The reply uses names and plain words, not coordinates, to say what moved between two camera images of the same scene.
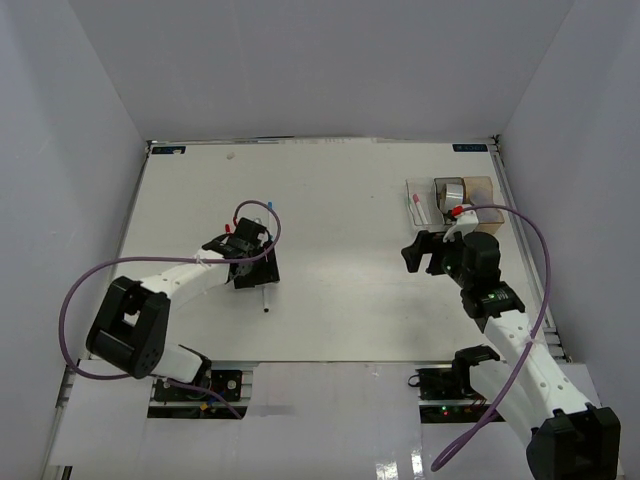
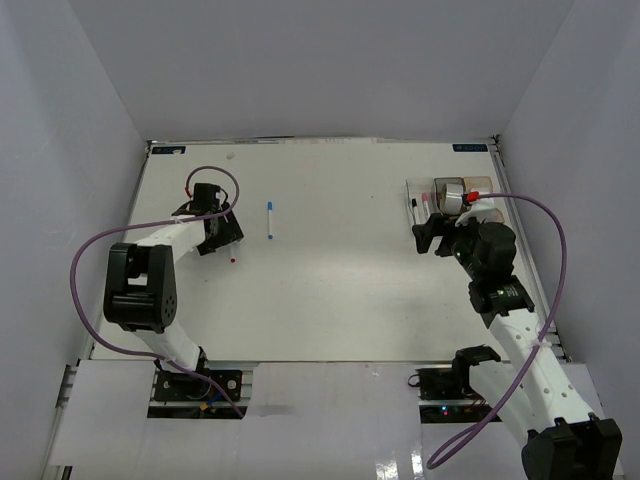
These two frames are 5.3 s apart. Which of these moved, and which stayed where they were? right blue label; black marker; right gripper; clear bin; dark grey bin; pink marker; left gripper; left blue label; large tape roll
Moved: pink marker; left gripper; right gripper; black marker
Stayed: clear bin; large tape roll; left blue label; right blue label; dark grey bin
